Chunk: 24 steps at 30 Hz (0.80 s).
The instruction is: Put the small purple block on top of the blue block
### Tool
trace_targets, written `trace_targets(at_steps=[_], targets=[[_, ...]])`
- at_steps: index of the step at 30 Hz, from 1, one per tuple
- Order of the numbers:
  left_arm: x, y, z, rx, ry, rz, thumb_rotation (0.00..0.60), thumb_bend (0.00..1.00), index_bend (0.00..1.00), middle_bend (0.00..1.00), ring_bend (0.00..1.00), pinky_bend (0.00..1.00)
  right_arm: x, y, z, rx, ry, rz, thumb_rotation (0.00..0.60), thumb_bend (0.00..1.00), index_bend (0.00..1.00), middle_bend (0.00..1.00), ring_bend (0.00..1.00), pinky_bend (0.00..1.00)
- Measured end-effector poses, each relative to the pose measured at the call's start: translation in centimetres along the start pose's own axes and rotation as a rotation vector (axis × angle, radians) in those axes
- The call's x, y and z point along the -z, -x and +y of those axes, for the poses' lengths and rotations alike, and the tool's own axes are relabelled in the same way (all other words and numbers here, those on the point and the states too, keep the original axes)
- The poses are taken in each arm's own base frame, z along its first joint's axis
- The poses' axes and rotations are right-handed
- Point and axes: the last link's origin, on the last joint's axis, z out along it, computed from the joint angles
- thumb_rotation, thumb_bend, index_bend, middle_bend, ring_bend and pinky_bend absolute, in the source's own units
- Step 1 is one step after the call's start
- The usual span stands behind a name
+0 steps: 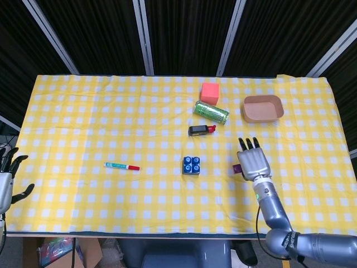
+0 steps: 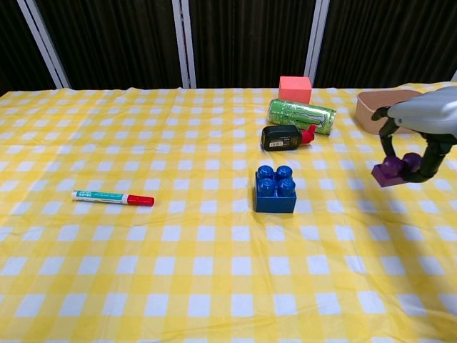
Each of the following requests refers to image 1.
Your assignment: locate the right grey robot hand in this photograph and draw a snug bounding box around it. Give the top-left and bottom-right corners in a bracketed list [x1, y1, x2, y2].
[236, 136, 272, 181]

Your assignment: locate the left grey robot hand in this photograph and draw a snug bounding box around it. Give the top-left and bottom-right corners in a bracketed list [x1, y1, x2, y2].
[0, 147, 35, 216]

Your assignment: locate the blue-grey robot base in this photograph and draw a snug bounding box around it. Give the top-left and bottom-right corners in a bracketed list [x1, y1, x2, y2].
[118, 238, 232, 268]

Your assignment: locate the blue toy block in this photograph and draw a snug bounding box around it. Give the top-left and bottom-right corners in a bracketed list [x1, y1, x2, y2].
[182, 156, 202, 176]

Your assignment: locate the yellow white checkered tablecloth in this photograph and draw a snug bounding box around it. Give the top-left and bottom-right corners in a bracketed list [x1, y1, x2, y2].
[4, 73, 357, 236]

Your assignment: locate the brown paper bowl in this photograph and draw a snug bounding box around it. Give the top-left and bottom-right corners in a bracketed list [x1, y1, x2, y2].
[241, 95, 285, 123]

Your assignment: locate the green drink can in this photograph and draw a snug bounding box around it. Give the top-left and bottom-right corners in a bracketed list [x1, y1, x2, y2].
[193, 100, 230, 125]

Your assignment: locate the colourful plastic bag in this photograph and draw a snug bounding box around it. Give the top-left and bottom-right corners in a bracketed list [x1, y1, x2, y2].
[38, 237, 75, 266]

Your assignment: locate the orange-red foam cube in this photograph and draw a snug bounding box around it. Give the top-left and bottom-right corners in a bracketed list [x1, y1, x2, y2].
[200, 82, 221, 106]

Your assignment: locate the black rounded base foot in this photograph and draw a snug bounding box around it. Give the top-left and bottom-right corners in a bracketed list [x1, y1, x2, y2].
[230, 240, 259, 266]

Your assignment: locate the cardboard box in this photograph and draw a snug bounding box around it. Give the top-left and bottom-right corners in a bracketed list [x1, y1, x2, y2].
[22, 237, 103, 268]

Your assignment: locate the white marker with red cap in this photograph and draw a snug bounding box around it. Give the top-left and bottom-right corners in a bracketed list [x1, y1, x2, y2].
[103, 162, 141, 171]

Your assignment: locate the clear plastic wrap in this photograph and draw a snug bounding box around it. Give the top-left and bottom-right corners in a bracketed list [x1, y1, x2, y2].
[102, 238, 127, 268]

